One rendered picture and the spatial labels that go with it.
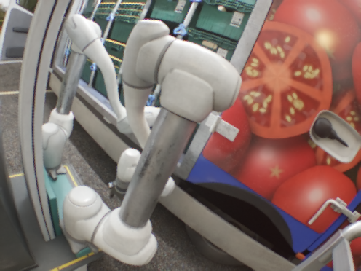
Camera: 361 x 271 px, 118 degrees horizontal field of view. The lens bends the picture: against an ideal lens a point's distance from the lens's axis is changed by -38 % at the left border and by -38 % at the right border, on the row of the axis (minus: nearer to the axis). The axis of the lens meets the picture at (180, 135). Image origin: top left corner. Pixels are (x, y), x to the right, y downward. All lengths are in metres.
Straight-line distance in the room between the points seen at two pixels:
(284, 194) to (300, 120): 0.37
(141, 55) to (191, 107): 0.18
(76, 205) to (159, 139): 0.38
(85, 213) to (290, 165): 0.88
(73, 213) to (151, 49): 0.56
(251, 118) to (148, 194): 0.59
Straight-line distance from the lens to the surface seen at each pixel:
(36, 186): 0.66
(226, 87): 0.39
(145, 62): 0.43
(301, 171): 0.91
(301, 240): 1.14
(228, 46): 1.11
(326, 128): 0.86
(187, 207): 1.15
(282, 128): 0.85
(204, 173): 0.99
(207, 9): 1.28
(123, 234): 0.58
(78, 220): 0.66
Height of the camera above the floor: 1.19
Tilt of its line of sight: 22 degrees down
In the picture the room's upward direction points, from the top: 25 degrees clockwise
